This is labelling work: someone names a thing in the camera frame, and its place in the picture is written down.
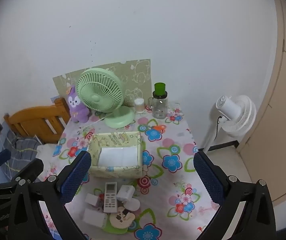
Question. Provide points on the floral tablecloth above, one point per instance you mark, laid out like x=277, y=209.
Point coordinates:
x=173, y=140

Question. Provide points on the white plug charger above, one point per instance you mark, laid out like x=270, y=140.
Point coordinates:
x=126, y=192

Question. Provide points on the small white cube charger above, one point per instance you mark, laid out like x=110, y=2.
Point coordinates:
x=91, y=200

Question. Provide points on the grey plaid blanket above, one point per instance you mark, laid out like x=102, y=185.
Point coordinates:
x=22, y=147

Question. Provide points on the beige wooden door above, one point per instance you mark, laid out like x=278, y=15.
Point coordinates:
x=283, y=105

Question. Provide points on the yellow fabric storage box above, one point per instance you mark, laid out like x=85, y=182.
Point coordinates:
x=115, y=172

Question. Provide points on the green cartoon wall paper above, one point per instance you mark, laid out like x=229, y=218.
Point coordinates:
x=138, y=80

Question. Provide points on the white crumpled cloth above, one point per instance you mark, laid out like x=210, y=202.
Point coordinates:
x=45, y=151

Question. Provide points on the glass jar with green lid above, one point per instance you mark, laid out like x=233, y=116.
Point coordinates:
x=160, y=105

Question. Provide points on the green rounded case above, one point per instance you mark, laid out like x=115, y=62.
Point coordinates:
x=115, y=231

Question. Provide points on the green desk fan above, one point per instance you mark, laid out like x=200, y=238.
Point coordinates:
x=98, y=92

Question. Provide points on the white standing fan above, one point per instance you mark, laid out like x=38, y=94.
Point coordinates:
x=243, y=120

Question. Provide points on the cotton swab jar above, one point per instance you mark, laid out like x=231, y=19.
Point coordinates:
x=139, y=106

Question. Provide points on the purple plush toy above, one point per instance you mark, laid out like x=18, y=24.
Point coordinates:
x=77, y=105

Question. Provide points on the wooden bed headboard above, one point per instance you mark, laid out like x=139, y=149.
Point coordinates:
x=32, y=120

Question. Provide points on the white remote control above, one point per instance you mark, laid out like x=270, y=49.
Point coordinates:
x=110, y=198

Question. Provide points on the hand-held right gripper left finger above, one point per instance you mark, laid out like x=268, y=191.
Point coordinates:
x=76, y=177

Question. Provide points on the bear-shaped round case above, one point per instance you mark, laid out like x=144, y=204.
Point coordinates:
x=121, y=218

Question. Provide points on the orange scissors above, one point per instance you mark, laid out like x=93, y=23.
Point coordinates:
x=159, y=128

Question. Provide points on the blue printed paper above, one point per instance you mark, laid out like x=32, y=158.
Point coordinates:
x=55, y=98

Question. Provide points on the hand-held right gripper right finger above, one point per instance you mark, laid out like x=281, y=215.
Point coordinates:
x=208, y=177

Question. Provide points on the white rectangular power adapter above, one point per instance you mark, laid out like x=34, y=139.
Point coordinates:
x=94, y=217

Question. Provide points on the grey oval case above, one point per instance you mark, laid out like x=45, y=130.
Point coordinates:
x=133, y=203

